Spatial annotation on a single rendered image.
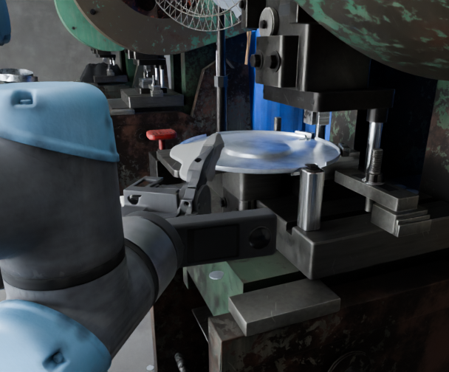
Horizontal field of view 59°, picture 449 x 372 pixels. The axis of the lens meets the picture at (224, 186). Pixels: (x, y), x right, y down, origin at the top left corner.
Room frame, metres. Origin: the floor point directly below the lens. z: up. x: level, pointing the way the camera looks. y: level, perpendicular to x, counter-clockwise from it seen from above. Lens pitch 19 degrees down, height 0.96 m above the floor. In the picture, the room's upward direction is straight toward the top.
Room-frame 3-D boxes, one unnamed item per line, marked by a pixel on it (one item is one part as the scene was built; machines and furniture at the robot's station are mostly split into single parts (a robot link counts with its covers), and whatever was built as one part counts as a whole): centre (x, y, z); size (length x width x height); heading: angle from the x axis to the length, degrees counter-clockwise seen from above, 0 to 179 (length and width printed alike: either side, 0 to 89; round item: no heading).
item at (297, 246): (0.75, -0.18, 0.67); 0.45 x 0.30 x 0.06; 21
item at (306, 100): (0.75, -0.18, 0.86); 0.20 x 0.16 x 0.05; 21
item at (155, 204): (0.38, 0.07, 0.78); 0.12 x 0.09 x 0.08; 164
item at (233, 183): (0.69, -0.02, 0.72); 0.25 x 0.14 x 0.14; 111
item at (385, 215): (0.59, -0.24, 0.76); 0.17 x 0.06 x 0.10; 21
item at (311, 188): (0.54, -0.12, 0.75); 0.03 x 0.03 x 0.10; 21
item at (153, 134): (0.97, 0.16, 0.72); 0.07 x 0.06 x 0.08; 111
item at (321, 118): (0.75, -0.17, 0.84); 0.05 x 0.03 x 0.04; 21
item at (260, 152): (0.70, -0.06, 0.78); 0.29 x 0.29 x 0.01
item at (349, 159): (0.75, -0.17, 0.76); 0.15 x 0.09 x 0.05; 21
